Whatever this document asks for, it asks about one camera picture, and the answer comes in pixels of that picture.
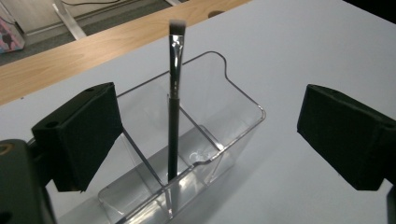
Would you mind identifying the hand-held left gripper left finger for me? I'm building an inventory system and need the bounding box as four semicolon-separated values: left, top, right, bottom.
31;81;124;193

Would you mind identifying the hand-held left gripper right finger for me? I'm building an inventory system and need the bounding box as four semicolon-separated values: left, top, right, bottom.
296;83;396;191

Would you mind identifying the black makeup brush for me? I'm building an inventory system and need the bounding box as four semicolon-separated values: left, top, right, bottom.
166;19;188;216

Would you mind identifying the clear acrylic organizer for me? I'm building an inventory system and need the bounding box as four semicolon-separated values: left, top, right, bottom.
97;50;267;224

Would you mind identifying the wooden table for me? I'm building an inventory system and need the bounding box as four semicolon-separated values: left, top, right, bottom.
0;0;251;106

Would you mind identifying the white table cover sheet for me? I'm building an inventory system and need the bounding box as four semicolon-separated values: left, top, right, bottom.
0;0;396;224

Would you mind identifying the colourful printed box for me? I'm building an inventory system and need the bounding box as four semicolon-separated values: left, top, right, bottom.
0;14;26;54

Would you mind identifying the white metal desk frame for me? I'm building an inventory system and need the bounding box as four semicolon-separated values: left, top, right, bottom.
51;0;182;41

